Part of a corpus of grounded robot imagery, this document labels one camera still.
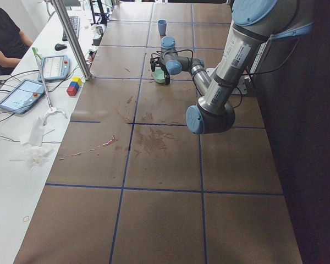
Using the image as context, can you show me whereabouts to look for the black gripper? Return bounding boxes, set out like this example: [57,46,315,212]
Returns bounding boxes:
[150,53,171,85]

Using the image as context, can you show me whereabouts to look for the mint green bowl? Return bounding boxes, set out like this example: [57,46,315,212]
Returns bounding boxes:
[152,68,165,84]

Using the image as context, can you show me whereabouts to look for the light blue plastic cup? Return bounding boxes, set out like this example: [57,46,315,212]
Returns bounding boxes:
[157,19,167,36]

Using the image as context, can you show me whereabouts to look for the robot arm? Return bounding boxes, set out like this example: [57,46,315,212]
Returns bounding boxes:
[150,1,315,134]

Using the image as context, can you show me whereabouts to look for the steel cup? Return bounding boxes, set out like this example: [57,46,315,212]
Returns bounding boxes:
[95,25,104,35]

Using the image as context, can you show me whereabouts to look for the red blue yellow block stack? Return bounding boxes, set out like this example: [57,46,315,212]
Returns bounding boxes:
[67,77,82,96]

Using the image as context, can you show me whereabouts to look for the black keyboard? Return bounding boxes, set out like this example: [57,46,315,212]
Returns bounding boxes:
[62,15,81,42]

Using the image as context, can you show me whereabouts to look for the black computer mouse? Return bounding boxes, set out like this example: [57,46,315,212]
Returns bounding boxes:
[54,43,67,51]

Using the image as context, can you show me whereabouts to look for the upper teach pendant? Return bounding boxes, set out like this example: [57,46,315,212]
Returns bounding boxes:
[40,55,70,82]

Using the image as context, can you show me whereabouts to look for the teach pendant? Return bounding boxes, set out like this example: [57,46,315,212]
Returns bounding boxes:
[40,55,70,82]
[0,79,45,114]

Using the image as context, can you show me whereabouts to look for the reacher grabber stick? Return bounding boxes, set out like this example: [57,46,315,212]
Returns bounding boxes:
[32,47,67,126]

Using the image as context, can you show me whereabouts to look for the lower teach pendant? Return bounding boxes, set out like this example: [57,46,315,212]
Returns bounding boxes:
[0,79,45,114]

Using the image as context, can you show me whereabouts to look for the crumpled white tissue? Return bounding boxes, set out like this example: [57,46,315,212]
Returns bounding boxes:
[9,117,55,170]

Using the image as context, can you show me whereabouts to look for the seated person in black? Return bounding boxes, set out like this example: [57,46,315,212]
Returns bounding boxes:
[0,7,33,75]

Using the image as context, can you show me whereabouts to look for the black braided left cable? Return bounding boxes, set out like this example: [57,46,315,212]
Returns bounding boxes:
[151,48,195,65]

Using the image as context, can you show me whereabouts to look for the aluminium frame post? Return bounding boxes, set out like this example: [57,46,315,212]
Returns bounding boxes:
[51,0,92,81]

